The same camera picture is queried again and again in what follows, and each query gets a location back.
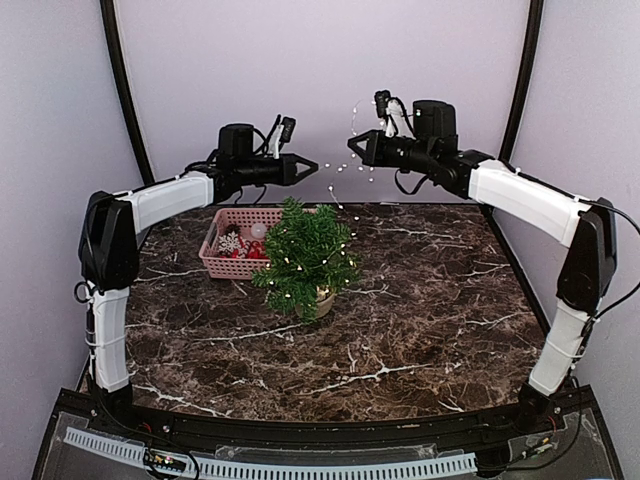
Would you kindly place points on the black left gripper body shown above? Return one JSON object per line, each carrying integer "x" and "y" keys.
{"x": 251, "y": 175}

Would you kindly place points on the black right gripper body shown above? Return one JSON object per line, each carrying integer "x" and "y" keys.
{"x": 417, "y": 156}

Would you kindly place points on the small green christmas tree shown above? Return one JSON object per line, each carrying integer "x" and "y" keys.
{"x": 308, "y": 260}

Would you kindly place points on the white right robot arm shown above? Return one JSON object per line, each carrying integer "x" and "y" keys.
{"x": 586, "y": 228}

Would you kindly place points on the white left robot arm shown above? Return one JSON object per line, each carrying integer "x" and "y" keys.
{"x": 108, "y": 248}

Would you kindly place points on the beige tree pot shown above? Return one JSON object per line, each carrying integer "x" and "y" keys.
{"x": 324, "y": 301}

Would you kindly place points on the white ball ornament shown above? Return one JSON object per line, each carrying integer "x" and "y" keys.
{"x": 258, "y": 231}

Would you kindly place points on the white snowflake ornament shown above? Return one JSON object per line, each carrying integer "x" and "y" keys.
{"x": 230, "y": 243}

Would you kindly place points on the pink plastic basket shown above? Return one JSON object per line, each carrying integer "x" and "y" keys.
{"x": 252, "y": 258}

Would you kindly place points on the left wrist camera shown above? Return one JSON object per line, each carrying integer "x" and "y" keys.
{"x": 279, "y": 135}

